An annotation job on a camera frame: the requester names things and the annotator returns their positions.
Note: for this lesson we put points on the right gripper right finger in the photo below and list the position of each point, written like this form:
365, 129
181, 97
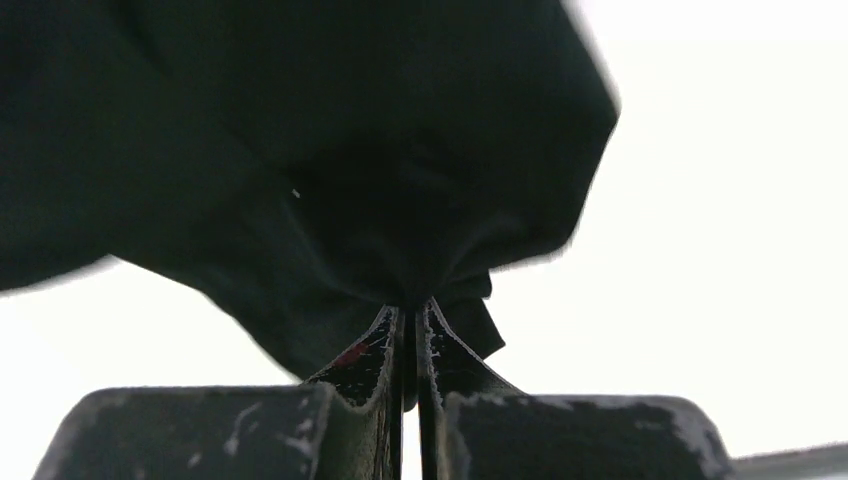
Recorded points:
476, 425

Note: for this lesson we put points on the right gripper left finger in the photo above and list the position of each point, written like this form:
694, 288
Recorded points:
344, 422

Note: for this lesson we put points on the black t shirt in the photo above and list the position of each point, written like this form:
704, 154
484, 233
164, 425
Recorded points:
300, 163

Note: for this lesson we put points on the aluminium frame rail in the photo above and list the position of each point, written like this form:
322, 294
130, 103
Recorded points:
819, 462

